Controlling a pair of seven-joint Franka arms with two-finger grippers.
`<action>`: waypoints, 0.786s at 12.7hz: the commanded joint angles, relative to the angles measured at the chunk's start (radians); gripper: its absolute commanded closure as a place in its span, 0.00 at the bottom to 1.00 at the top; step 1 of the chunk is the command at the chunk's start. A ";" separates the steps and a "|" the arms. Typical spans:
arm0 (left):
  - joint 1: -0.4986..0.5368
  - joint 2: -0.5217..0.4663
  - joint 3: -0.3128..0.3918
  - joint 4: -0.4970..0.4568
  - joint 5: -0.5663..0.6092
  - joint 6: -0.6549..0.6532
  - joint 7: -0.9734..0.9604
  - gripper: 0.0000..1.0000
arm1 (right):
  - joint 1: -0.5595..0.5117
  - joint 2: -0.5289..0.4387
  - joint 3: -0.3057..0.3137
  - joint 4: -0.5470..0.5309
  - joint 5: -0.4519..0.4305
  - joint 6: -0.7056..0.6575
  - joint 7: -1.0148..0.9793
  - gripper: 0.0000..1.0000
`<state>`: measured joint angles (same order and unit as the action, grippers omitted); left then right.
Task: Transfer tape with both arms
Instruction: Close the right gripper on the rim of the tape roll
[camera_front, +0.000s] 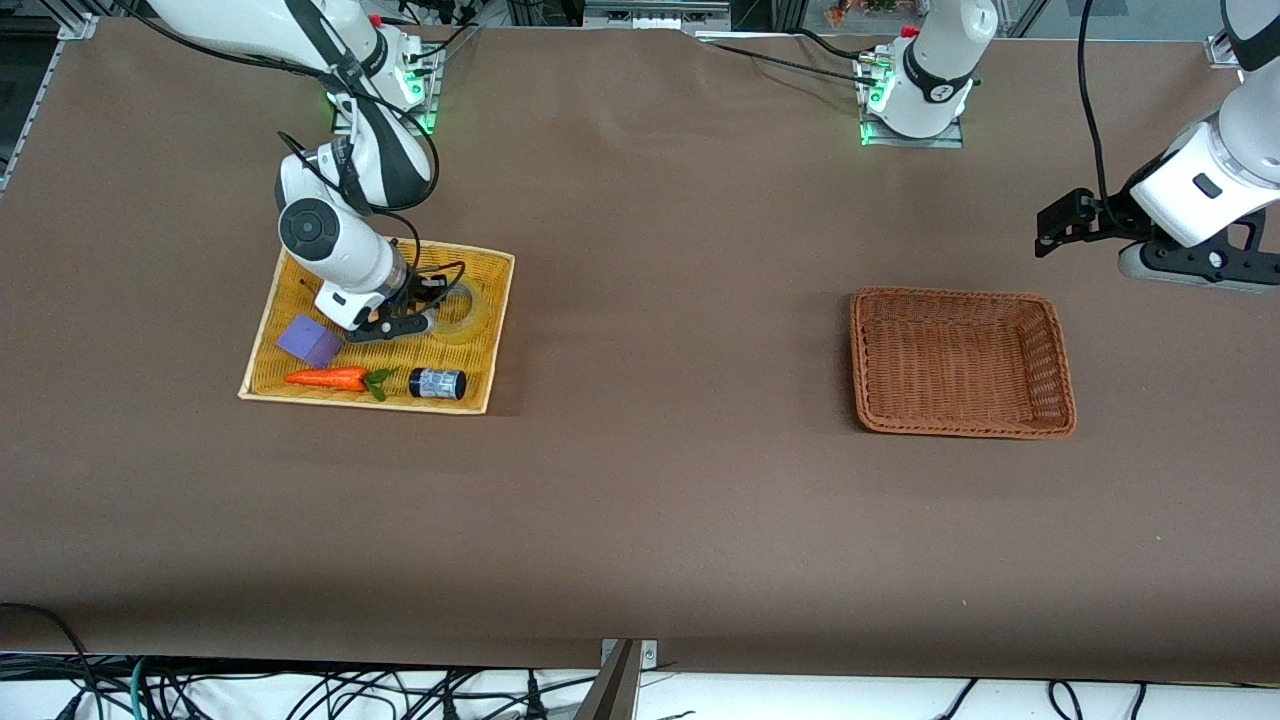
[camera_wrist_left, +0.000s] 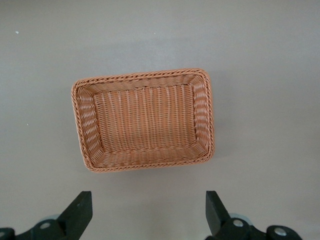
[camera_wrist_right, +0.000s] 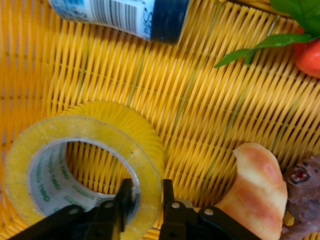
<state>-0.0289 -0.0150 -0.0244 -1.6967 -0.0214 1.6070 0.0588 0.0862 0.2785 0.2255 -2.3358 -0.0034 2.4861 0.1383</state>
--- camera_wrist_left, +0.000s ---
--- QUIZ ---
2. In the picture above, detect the brown wicker basket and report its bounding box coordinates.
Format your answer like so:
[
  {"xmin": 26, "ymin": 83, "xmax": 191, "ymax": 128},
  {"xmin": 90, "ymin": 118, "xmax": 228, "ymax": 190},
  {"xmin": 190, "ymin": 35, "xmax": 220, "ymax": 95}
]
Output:
[{"xmin": 70, "ymin": 67, "xmax": 215, "ymax": 174}]

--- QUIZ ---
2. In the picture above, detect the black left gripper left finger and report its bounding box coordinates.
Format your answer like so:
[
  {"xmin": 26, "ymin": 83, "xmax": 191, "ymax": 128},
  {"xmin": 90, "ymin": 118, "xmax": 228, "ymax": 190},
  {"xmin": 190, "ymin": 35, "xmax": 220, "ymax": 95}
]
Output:
[{"xmin": 0, "ymin": 191, "xmax": 93, "ymax": 240}]

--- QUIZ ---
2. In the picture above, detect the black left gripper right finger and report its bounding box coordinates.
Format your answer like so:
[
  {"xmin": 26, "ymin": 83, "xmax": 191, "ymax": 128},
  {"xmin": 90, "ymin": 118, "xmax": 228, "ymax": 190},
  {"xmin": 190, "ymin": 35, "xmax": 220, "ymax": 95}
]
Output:
[{"xmin": 204, "ymin": 190, "xmax": 301, "ymax": 240}]

